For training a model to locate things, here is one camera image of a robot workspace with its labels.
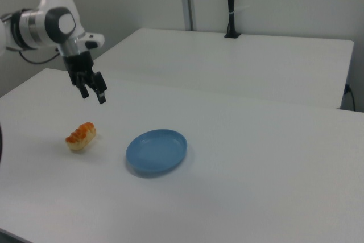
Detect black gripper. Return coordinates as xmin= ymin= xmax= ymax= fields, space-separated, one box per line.
xmin=63 ymin=50 xmax=109 ymax=105

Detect orange glazed bread roll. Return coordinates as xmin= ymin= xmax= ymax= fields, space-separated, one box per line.
xmin=65 ymin=122 xmax=97 ymax=151

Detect blue oval plate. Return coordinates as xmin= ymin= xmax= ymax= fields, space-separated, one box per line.
xmin=125 ymin=129 xmax=188 ymax=179

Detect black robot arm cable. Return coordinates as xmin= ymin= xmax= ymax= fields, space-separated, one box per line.
xmin=18 ymin=48 xmax=61 ymax=65

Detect black wall power cable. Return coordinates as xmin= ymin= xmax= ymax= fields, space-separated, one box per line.
xmin=345 ymin=83 xmax=357 ymax=112

